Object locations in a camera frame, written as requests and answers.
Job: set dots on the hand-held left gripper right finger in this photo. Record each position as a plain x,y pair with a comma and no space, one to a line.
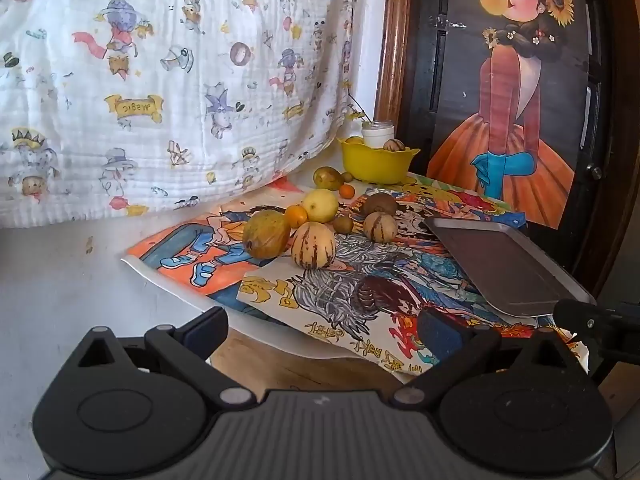
440,335

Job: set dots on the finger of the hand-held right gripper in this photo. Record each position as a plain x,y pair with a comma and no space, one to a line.
590,316

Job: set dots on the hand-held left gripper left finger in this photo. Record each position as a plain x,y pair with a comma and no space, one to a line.
206,331

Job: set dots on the metal tray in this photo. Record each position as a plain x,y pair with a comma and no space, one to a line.
500,265

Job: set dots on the large yellow-green fruit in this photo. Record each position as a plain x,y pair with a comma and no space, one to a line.
266,234

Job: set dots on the striped pepino melon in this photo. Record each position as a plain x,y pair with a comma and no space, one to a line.
380,227
393,145
313,245

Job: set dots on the orange tangerine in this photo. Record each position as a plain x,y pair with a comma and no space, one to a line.
296,215

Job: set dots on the small kiwi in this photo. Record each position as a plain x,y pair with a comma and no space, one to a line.
343,224

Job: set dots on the yellow lemon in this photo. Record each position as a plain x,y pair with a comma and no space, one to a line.
320,205

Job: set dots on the small orange kumquat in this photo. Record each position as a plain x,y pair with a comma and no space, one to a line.
346,190

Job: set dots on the tiny brown kiwi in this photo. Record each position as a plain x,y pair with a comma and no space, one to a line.
347,177

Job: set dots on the orange cartoon boys drawing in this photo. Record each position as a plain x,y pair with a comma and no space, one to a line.
210,260

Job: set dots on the colourful anime figure drawing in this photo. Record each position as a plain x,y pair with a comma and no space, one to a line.
425,255

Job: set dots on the grey-haired figure drawing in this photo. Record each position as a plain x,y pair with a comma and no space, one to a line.
325,300

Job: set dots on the yellow plastic bowl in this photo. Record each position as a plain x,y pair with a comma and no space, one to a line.
375,165

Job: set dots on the white jar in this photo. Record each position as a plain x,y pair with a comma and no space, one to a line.
377,135

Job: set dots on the yellow fruit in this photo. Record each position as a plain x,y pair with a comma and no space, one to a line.
354,140

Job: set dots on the dry flower twig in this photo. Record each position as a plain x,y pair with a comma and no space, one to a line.
356,114

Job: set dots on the white cartoon printed blanket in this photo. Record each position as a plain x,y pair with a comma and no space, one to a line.
175,85

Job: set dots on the dark door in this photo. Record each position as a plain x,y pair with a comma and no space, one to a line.
430,85

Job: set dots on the wall poster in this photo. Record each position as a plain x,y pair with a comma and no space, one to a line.
505,110

